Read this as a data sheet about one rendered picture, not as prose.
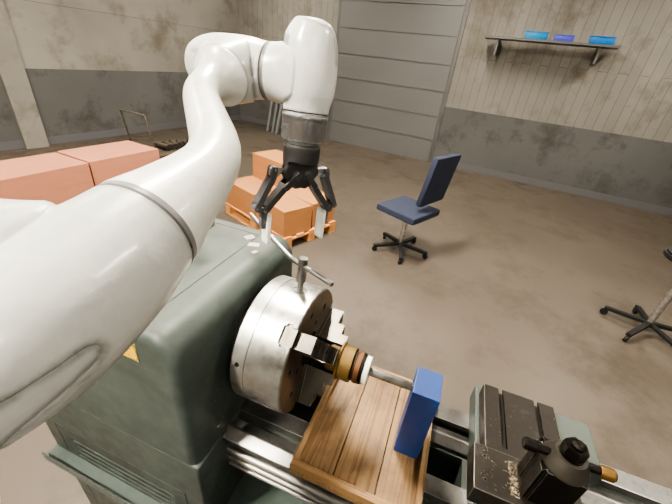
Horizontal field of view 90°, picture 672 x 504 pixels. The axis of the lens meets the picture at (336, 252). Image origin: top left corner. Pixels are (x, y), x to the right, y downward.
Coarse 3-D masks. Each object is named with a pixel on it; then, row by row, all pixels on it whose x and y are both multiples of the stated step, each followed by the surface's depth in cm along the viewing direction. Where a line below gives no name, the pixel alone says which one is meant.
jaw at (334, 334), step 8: (328, 312) 91; (336, 312) 92; (328, 320) 89; (336, 320) 89; (320, 328) 87; (328, 328) 87; (336, 328) 87; (344, 328) 88; (320, 336) 85; (328, 336) 85; (336, 336) 85; (344, 336) 85; (336, 344) 84
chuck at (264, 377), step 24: (288, 288) 79; (312, 288) 81; (264, 312) 73; (288, 312) 73; (312, 312) 77; (264, 336) 71; (264, 360) 70; (288, 360) 70; (264, 384) 71; (288, 384) 75; (288, 408) 80
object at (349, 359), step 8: (344, 344) 80; (344, 352) 79; (352, 352) 79; (360, 352) 80; (336, 360) 77; (344, 360) 78; (352, 360) 77; (360, 360) 78; (328, 368) 80; (336, 368) 77; (344, 368) 77; (352, 368) 77; (360, 368) 77; (336, 376) 79; (344, 376) 78; (352, 376) 77; (360, 376) 77
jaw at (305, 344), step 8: (288, 328) 71; (288, 336) 71; (296, 336) 71; (304, 336) 72; (312, 336) 72; (288, 344) 70; (296, 344) 71; (304, 344) 71; (312, 344) 71; (320, 344) 75; (328, 344) 75; (304, 352) 70; (312, 352) 71; (320, 352) 74; (328, 352) 77; (336, 352) 77; (320, 360) 76; (328, 360) 76
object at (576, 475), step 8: (552, 440) 63; (560, 440) 62; (552, 448) 61; (544, 456) 61; (552, 456) 60; (560, 456) 59; (552, 464) 60; (560, 464) 59; (568, 464) 58; (584, 464) 58; (552, 472) 59; (560, 472) 58; (568, 472) 58; (576, 472) 58; (584, 472) 58; (568, 480) 58; (576, 480) 58; (584, 480) 58
